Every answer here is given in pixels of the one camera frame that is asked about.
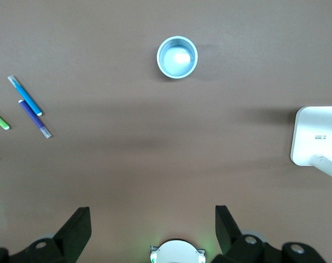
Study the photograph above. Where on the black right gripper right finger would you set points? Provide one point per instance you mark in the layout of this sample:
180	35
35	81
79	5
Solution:
229	238

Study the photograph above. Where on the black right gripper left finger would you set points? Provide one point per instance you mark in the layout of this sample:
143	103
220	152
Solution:
70	241

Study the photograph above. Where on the blue marker pen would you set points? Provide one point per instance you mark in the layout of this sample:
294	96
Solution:
26	96

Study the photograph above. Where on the purple marker pen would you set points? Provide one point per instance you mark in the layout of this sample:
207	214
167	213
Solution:
33	117

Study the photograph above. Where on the white square lamp base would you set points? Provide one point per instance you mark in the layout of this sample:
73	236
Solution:
314	131

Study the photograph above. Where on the light blue plastic cup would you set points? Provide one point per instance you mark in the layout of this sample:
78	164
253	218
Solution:
177	59

